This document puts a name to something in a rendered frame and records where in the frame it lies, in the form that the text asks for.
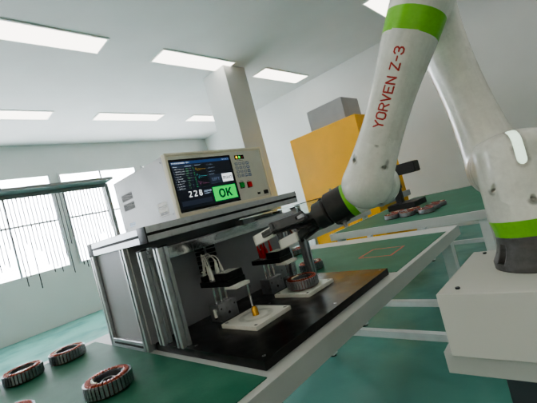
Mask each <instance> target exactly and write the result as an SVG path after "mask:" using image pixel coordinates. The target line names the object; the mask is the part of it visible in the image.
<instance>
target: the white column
mask: <svg viewBox="0 0 537 403"><path fill-rule="evenodd" d="M203 80H204V83H205V88H206V92H207V95H208V98H209V104H210V107H211V110H212V113H213V119H214V121H215V125H216V128H217V134H218V137H219V140H220V144H221V148H222V149H223V150H227V149H240V148H251V147H260V148H261V154H262V157H263V160H264V164H265V168H266V172H267V175H268V180H269V184H270V187H271V191H272V195H273V196H276V195H278V193H277V191H276V185H275V182H274V179H273V175H272V170H271V167H270V164H269V158H268V155H267V152H266V149H265V144H264V140H263V137H262V133H261V128H260V125H259V122H258V119H257V113H256V110H255V107H254V104H253V98H252V95H251V92H250V89H249V84H248V80H247V77H246V73H245V68H242V67H237V66H225V65H222V66H221V67H219V68H218V69H217V70H215V71H213V72H212V73H211V74H209V75H208V76H207V77H205V78H204V79H203Z"/></svg>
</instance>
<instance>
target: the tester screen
mask: <svg viewBox="0 0 537 403"><path fill-rule="evenodd" d="M170 166H171V170H172V173H173V178H174V181H175V185H176V188H177V193H178V197H179V200H180V203H181V208H182V210H186V209H192V208H197V207H200V206H204V205H211V204H215V203H219V202H226V201H229V200H233V199H238V198H239V196H238V197H237V198H230V199H226V200H222V201H216V200H215V197H214V193H213V188H212V187H215V186H224V185H229V184H234V183H235V181H234V178H233V180H232V181H227V182H218V183H213V184H211V181H210V177H209V175H213V174H224V173H230V172H232V169H231V165H230V163H229V158H211V159H203V160H194V161H185V162H170ZM232 174H233V172H232ZM199 189H203V193H204V196H200V197H196V198H189V195H188V192H187V191H190V190H199ZM207 197H212V198H213V201H209V202H205V203H201V204H197V205H190V206H186V207H183V205H182V202H187V201H192V200H196V199H200V198H207Z"/></svg>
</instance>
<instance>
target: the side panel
mask: <svg viewBox="0 0 537 403"><path fill-rule="evenodd" d="M126 249H127V248H126ZM126 249H120V250H117V251H113V252H110V253H104V254H101V255H97V256H95V257H90V258H89V259H90V261H91V265H92V268H93V274H94V277H95V281H96V284H97V289H98V292H99V296H100V299H101V305H102V308H103V312H104V315H105V320H106V324H107V327H108V330H109V336H110V340H111V343H112V345H115V346H119V347H123V348H127V349H134V350H138V351H142V352H147V353H152V352H153V350H156V349H157V347H156V343H155V344H153V345H151V344H150V340H149V335H148V332H147V328H146V325H145V319H144V317H143V313H142V310H141V304H140V301H139V297H138V295H137V289H136V286H135V282H134V279H133V274H132V270H131V267H130V263H129V258H128V254H127V251H126Z"/></svg>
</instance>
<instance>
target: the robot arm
mask: <svg viewBox="0 0 537 403"><path fill-rule="evenodd" d="M426 71H427V72H428V74H429V76H430V78H431V80H432V82H433V84H434V86H435V88H436V90H437V92H438V94H439V96H440V99H441V101H442V103H443V105H444V109H445V110H446V113H447V116H448V118H449V121H450V123H451V127H452V129H453V132H454V134H455V138H456V141H457V143H458V147H459V151H460V153H461V157H462V159H463V164H464V168H465V171H466V175H467V179H468V181H469V182H470V183H471V185H472V186H473V187H474V188H475V189H476V190H478V191H479V192H480V193H481V197H482V199H483V204H484V208H485V211H486V214H487V219H488V222H489V224H490V226H491V227H492V229H493V231H494V233H495V238H496V244H497V248H496V254H495V258H494V264H495V267H496V269H497V270H499V271H503V272H507V273H537V127H531V128H522V129H517V130H513V128H512V127H511V125H510V123H509V121H508V120H507V119H506V117H505V115H504V114H503V111H502V110H501V109H500V107H499V104H498V103H497V101H496V100H495V97H494V95H493V93H492V92H491V90H490V88H489V86H488V84H487V82H486V80H485V77H484V76H483V73H482V71H481V69H480V67H479V64H478V62H477V60H476V58H475V55H474V53H473V50H472V48H471V44H470V42H469V40H468V37H467V33H466V31H465V29H464V26H463V21H462V18H461V16H460V12H459V8H458V5H457V1H456V0H389V3H388V10H387V13H386V18H385V21H384V28H383V32H382V36H381V41H380V48H379V53H378V58H377V63H376V71H375V75H374V80H373V83H372V90H371V94H370V98H369V101H368V107H367V109H366V113H365V116H364V120H363V124H362V126H361V129H360V133H359V136H358V138H357V141H356V145H355V148H354V150H353V152H352V156H351V158H350V160H349V163H348V166H347V168H346V170H345V172H344V176H343V177H342V182H341V185H339V186H337V187H336V188H334V189H332V190H331V189H329V191H328V192H327V193H325V194H323V195H322V198H321V199H320V200H319V201H317V202H315V203H313V204H312V205H311V210H310V213H304V212H303V211H300V212H299V213H296V214H293V215H292V216H289V217H285V218H283V219H280V220H278V221H274V222H271V223H269V224H268V226H269V227H268V228H267V229H265V230H263V231H262V232H260V233H258V234H257V235H255V236H253V240H254V242H255V245H256V246H259V245H260V244H262V243H264V242H266V241H268V240H269V239H271V238H273V237H275V236H276V234H278V233H283V232H285V231H289V230H292V229H299V231H298V233H297V232H294V233H292V234H290V235H288V236H287V237H284V238H282V239H281V240H279V241H278V242H279V244H280V248H281V249H285V248H287V247H289V246H290V245H292V244H294V243H296V242H298V241H299V240H300V241H301V242H303V241H304V239H305V240H306V239H308V238H310V237H311V236H312V235H313V234H314V233H315V232H317V231H318V230H319V229H321V228H323V229H325V228H327V227H329V226H331V225H333V224H335V223H336V224H337V225H339V224H341V225H344V228H347V227H348V224H347V221H350V219H351V218H353V217H355V216H357V215H359V214H361V213H363V212H365V211H367V210H369V209H373V208H376V207H379V206H382V205H387V204H388V203H390V202H392V201H393V200H394V199H395V198H396V196H397V194H398V193H399V191H400V178H399V175H398V173H397V172H396V163H397V159H398V156H399V152H400V147H401V143H402V140H403V136H404V131H405V129H406V125H407V123H408V119H409V116H410V113H411V111H412V107H413V104H414V101H415V99H416V95H417V93H418V91H419V88H420V85H421V83H422V81H423V79H424V75H425V73H426Z"/></svg>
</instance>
